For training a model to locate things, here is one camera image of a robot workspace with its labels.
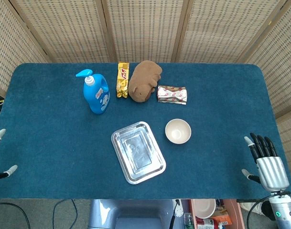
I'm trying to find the pink storage bin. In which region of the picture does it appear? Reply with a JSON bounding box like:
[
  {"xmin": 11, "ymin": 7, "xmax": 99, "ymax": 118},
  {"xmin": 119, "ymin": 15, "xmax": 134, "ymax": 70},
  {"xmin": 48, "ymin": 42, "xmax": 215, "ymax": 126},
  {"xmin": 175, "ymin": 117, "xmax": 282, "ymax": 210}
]
[{"xmin": 188, "ymin": 199, "xmax": 245, "ymax": 229}]

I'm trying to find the brown plush capybara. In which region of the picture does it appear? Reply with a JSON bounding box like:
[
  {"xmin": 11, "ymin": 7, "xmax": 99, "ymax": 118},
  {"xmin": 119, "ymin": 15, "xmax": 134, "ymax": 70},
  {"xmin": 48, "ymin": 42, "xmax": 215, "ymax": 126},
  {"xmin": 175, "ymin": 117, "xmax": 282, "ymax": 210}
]
[{"xmin": 128, "ymin": 60, "xmax": 163, "ymax": 104}]

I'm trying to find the woven folding screen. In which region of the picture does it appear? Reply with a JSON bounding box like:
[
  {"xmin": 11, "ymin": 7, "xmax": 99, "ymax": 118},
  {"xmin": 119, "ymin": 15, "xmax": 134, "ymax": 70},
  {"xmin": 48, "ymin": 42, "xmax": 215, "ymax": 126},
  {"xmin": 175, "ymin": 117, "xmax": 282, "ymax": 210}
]
[{"xmin": 0, "ymin": 0, "xmax": 291, "ymax": 229}]

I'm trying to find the clear plastic bottle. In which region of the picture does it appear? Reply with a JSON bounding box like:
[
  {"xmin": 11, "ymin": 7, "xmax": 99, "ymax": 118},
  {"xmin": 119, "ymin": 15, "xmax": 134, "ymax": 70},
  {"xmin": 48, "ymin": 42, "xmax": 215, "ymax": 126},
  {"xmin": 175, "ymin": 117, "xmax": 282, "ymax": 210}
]
[{"xmin": 183, "ymin": 212, "xmax": 195, "ymax": 229}]

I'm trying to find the orange snack bag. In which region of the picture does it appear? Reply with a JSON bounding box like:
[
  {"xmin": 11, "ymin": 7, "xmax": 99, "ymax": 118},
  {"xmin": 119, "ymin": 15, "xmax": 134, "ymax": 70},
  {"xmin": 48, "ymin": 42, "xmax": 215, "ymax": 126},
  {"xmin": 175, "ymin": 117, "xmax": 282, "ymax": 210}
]
[{"xmin": 211, "ymin": 214, "xmax": 233, "ymax": 226}]

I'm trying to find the blue pump soap bottle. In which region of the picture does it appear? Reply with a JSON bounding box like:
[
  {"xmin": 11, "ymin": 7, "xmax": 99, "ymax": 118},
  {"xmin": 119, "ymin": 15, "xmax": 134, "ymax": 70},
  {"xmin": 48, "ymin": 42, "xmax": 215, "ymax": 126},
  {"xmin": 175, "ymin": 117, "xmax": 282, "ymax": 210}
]
[{"xmin": 75, "ymin": 69, "xmax": 111, "ymax": 115}]

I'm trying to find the red white can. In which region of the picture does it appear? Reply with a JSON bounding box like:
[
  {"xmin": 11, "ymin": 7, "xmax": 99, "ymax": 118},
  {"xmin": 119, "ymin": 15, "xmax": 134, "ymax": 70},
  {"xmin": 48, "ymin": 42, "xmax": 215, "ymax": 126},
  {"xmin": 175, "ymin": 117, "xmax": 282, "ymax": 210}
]
[{"xmin": 195, "ymin": 217, "xmax": 220, "ymax": 229}]

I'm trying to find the white black tool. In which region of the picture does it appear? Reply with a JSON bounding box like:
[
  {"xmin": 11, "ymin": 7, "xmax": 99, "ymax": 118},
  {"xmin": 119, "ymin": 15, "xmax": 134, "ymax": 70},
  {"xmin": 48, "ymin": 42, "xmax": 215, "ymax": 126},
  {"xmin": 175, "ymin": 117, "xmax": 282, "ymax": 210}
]
[{"xmin": 169, "ymin": 199, "xmax": 184, "ymax": 229}]

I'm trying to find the silver red snack package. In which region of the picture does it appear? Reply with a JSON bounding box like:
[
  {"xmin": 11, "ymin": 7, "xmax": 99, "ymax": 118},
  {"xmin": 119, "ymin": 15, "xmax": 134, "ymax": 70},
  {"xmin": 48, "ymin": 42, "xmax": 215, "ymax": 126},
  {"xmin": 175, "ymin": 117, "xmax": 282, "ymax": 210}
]
[{"xmin": 156, "ymin": 85, "xmax": 187, "ymax": 105}]

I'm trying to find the beige bowl in bin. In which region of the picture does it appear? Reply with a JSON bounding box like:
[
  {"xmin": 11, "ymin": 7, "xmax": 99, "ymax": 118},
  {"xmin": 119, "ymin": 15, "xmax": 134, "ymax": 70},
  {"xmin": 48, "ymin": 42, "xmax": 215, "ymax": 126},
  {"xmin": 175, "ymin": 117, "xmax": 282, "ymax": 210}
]
[{"xmin": 191, "ymin": 199, "xmax": 216, "ymax": 219}]

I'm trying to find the silver metal tray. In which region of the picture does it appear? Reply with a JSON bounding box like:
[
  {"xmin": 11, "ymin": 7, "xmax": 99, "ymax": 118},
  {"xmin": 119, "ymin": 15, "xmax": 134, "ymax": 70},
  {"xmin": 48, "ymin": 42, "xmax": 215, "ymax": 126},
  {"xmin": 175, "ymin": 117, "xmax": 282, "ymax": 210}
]
[{"xmin": 111, "ymin": 121, "xmax": 167, "ymax": 185}]

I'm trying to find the gold snack package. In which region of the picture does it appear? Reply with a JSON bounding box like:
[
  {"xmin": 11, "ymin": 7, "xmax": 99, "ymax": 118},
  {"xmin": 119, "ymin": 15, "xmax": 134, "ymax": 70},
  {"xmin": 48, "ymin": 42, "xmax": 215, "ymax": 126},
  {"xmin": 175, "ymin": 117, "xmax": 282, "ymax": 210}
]
[{"xmin": 116, "ymin": 62, "xmax": 130, "ymax": 99}]

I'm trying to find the beige bowl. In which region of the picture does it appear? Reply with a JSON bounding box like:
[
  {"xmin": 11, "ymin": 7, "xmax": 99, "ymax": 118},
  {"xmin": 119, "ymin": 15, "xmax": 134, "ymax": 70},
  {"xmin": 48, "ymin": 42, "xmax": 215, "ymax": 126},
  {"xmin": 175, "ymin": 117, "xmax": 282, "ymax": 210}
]
[
  {"xmin": 165, "ymin": 118, "xmax": 192, "ymax": 145},
  {"xmin": 191, "ymin": 199, "xmax": 216, "ymax": 219}
]

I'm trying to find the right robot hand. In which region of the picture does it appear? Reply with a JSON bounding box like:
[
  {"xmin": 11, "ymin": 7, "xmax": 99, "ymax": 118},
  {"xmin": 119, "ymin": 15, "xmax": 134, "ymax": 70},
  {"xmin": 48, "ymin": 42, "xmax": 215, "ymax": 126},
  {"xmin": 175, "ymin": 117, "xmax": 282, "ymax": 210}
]
[{"xmin": 241, "ymin": 133, "xmax": 291, "ymax": 192}]

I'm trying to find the blue table cloth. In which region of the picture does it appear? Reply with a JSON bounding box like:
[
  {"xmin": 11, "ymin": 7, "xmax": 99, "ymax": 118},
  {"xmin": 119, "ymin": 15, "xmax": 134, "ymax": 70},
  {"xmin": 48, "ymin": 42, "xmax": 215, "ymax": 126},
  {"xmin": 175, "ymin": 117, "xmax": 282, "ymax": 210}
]
[{"xmin": 0, "ymin": 62, "xmax": 291, "ymax": 200}]

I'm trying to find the robot base body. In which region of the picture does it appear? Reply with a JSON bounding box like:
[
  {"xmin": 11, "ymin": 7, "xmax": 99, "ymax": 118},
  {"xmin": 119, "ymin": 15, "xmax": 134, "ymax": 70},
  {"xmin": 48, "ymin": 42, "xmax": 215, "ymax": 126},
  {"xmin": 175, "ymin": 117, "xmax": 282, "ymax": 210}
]
[{"xmin": 87, "ymin": 199, "xmax": 177, "ymax": 229}]

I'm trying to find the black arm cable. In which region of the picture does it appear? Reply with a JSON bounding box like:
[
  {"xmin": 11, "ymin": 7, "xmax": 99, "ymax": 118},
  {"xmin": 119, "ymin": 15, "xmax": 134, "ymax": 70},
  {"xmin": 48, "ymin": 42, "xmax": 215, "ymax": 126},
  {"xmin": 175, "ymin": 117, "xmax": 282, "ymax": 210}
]
[{"xmin": 246, "ymin": 193, "xmax": 280, "ymax": 229}]

